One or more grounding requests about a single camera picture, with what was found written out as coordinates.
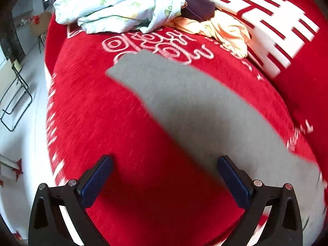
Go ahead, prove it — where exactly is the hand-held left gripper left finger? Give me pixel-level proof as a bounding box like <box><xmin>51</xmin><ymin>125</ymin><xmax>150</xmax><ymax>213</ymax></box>
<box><xmin>28</xmin><ymin>154</ymin><xmax>114</xmax><ymax>246</ymax></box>

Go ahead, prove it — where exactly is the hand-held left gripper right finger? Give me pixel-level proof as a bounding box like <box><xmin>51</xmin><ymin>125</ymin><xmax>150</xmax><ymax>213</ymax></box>
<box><xmin>218</xmin><ymin>155</ymin><xmax>304</xmax><ymax>246</ymax></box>

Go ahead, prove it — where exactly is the grey small cloth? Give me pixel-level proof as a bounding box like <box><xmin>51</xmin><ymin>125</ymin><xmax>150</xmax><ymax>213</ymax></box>
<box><xmin>106</xmin><ymin>50</ymin><xmax>324</xmax><ymax>211</ymax></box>

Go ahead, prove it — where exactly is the red bedspread with white print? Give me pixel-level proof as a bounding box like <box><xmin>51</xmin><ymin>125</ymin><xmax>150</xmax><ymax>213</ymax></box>
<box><xmin>44</xmin><ymin>13</ymin><xmax>321</xmax><ymax>246</ymax></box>

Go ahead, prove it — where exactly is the red paper decoration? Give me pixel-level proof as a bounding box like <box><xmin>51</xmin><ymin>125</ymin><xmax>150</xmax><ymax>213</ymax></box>
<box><xmin>11</xmin><ymin>158</ymin><xmax>24</xmax><ymax>182</ymax></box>

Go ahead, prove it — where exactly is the black metal folding chair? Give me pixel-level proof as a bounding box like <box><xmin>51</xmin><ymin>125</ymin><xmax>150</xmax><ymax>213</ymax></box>
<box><xmin>0</xmin><ymin>59</ymin><xmax>34</xmax><ymax>133</ymax></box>

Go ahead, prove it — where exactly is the pale yellow garment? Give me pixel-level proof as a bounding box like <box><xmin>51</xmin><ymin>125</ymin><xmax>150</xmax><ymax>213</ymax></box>
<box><xmin>164</xmin><ymin>9</ymin><xmax>250</xmax><ymax>59</ymax></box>

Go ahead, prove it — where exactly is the wooden chair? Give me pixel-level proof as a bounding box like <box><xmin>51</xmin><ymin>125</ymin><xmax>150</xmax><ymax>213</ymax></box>
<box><xmin>30</xmin><ymin>11</ymin><xmax>52</xmax><ymax>54</ymax></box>

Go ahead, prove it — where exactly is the light blue floral quilt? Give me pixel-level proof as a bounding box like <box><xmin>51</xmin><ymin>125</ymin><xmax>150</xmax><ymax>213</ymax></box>
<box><xmin>53</xmin><ymin>0</ymin><xmax>209</xmax><ymax>34</ymax></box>

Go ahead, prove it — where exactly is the dark purple garment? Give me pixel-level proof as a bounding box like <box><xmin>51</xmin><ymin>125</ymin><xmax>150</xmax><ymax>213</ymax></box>
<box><xmin>181</xmin><ymin>0</ymin><xmax>216</xmax><ymax>22</ymax></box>

